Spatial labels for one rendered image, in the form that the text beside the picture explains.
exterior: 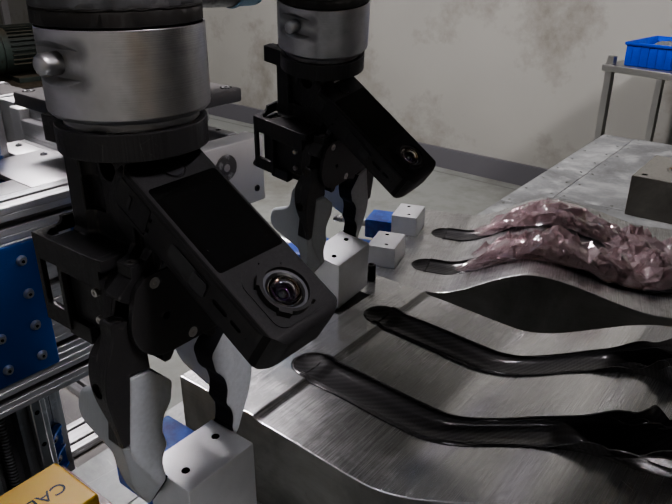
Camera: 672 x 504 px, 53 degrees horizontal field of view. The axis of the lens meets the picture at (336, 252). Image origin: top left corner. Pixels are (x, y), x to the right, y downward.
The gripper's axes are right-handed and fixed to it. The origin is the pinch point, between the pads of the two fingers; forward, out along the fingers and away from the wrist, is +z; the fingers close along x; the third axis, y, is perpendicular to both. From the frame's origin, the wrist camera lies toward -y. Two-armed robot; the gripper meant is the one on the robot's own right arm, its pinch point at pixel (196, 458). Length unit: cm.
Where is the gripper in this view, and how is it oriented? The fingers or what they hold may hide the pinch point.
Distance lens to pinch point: 42.1
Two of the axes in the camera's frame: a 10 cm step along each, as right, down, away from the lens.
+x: -6.1, 3.3, -7.2
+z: 0.0, 9.1, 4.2
